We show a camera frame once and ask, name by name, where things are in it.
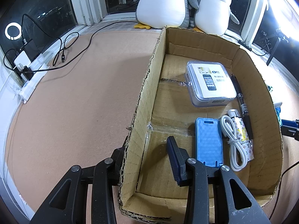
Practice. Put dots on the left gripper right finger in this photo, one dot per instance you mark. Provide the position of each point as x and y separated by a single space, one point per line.
233 202

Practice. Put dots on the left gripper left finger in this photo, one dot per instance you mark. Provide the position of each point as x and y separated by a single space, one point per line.
67 202

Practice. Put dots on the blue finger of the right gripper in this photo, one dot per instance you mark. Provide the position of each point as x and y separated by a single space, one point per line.
290 128

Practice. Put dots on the blue clip with round end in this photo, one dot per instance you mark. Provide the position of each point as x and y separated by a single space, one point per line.
278 111

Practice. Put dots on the patterned white lighter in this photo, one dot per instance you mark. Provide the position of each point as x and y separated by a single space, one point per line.
241 149

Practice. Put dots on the black pen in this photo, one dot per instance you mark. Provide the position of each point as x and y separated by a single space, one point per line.
243 108

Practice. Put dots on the blue phone stand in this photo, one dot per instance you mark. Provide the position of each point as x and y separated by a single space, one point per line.
208 142

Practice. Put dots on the cardboard box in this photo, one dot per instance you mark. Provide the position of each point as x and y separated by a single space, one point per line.
148 191

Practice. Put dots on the clear plastic phone box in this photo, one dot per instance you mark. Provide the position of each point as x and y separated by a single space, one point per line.
209 84

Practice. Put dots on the small penguin plush toy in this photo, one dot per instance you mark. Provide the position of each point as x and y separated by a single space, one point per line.
213 16

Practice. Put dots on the white power strip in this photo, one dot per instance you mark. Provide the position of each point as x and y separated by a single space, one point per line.
30 85

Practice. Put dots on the white charger on strip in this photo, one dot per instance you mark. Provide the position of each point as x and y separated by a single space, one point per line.
22 60

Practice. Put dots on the large penguin plush toy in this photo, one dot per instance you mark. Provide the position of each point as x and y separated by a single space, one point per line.
163 13

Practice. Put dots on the ring light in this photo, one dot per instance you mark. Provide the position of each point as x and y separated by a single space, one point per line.
286 15

